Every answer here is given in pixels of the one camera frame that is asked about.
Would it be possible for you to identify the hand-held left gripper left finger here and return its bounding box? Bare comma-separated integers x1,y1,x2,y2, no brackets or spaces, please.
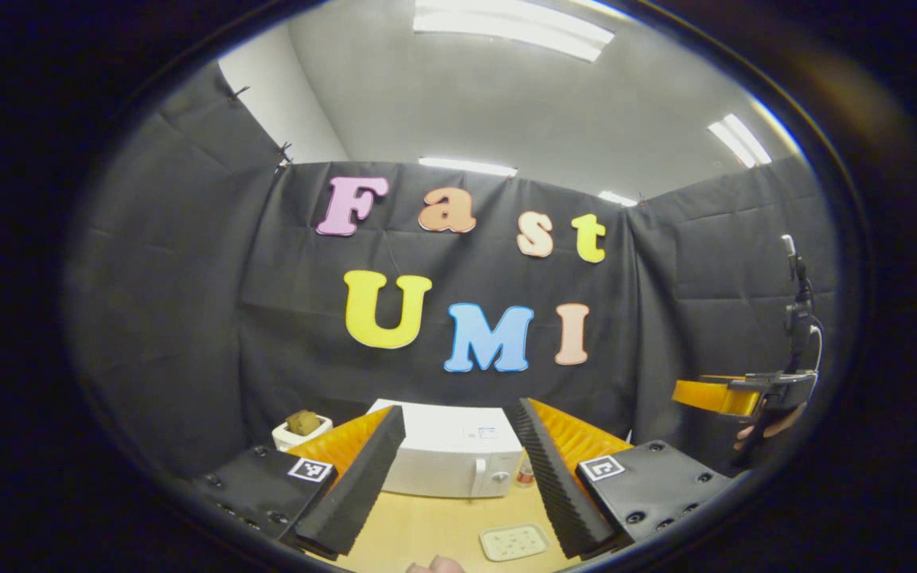
192,406,408,558

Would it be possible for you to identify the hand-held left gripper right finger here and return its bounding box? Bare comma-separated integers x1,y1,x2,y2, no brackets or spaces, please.
516,398,734,560

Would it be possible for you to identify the white microwave oven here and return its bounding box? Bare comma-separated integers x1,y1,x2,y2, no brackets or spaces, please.
367,398,525,500

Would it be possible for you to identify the small cream tray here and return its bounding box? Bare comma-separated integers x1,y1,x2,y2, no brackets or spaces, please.
479,522,551,563

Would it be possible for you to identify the white toaster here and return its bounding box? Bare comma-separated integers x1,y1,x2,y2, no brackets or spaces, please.
271,414,334,453

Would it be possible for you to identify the black backdrop cloth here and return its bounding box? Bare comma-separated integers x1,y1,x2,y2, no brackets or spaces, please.
64,64,841,478

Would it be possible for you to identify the large ceiling light panel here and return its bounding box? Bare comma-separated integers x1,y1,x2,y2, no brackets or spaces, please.
413,0,615,63

